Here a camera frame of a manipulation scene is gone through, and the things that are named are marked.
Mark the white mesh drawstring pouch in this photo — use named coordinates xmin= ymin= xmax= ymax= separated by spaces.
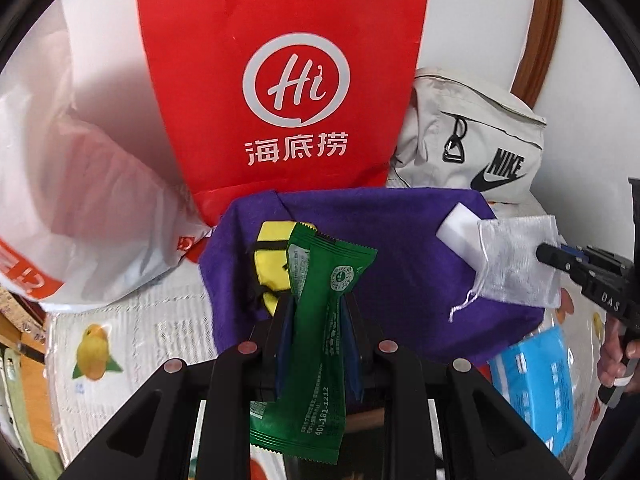
xmin=449 ymin=216 xmax=561 ymax=316

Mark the blue tissue pack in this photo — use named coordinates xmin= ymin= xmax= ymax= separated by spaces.
xmin=489 ymin=326 xmax=574 ymax=455

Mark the green snack sachet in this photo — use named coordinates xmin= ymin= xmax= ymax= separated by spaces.
xmin=250 ymin=223 xmax=376 ymax=464

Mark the right hand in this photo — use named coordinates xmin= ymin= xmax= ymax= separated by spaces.
xmin=597 ymin=314 xmax=639 ymax=387

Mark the fruit print tablecloth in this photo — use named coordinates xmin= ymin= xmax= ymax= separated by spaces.
xmin=44 ymin=194 xmax=609 ymax=480

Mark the purple towel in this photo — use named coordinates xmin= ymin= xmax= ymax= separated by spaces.
xmin=198 ymin=188 xmax=544 ymax=364

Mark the beige Nike waist bag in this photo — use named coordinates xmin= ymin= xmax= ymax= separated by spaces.
xmin=386 ymin=68 xmax=547 ymax=204

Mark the yellow black small pouch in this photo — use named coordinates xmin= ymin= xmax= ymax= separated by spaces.
xmin=248 ymin=220 xmax=297 ymax=316

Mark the white Miniso plastic bag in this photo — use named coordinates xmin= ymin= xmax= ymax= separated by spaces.
xmin=1 ymin=3 xmax=209 ymax=312

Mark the red Haidilao paper bag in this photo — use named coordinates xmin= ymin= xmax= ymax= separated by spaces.
xmin=137 ymin=0 xmax=427 ymax=225

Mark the brown wooden door frame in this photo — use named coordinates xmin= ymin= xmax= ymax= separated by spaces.
xmin=511 ymin=0 xmax=563 ymax=108

